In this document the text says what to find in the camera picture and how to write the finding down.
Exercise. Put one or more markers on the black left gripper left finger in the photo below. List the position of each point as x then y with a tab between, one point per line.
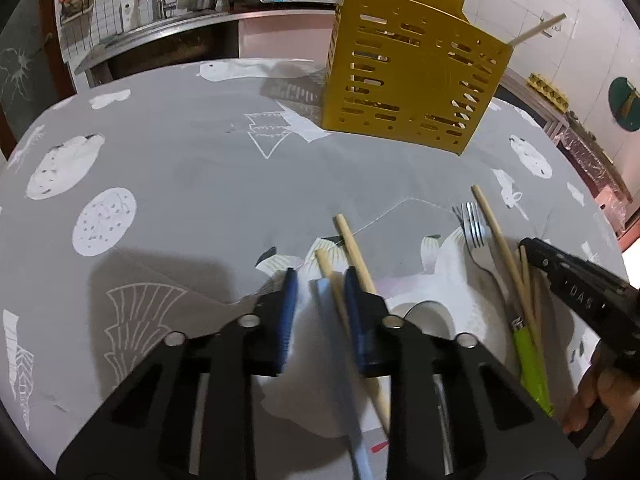
186	411

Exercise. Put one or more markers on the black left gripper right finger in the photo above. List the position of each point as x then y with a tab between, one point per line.
455	411

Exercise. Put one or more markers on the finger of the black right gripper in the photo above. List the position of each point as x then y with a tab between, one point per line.
605	302

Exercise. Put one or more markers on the light blue plastic utensil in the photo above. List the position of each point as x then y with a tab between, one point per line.
341	386

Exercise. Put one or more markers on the wooden chopstick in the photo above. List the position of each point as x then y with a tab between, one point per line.
529	302
355	255
538	29
507	254
373	386

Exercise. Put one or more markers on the green handled steel fork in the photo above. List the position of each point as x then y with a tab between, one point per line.
476	240

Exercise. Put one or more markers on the steel kitchen sink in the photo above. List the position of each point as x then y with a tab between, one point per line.
119	44

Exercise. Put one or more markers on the person's right hand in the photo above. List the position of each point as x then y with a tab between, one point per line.
615	390

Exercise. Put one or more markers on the yellow egg tray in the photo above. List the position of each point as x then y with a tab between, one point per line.
546	89

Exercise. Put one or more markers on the grey patterned tablecloth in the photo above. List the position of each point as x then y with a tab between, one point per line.
172	199

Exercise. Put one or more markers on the yellow perforated utensil holder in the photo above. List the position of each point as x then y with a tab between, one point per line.
416	71

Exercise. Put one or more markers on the dark wooden glass door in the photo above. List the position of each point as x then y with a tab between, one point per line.
33	73

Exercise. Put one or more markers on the white soap bottle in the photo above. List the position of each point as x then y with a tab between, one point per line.
130	14

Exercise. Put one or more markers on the green round wall plate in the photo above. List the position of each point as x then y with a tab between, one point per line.
623	100

